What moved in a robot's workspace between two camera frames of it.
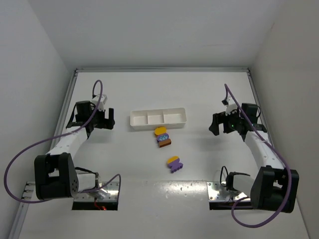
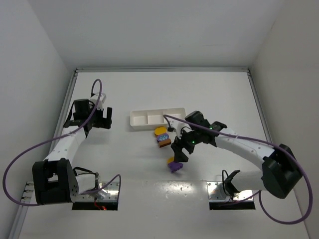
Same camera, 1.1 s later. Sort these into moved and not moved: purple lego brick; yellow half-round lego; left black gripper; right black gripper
Moved: right black gripper
Not moved: purple lego brick; left black gripper; yellow half-round lego
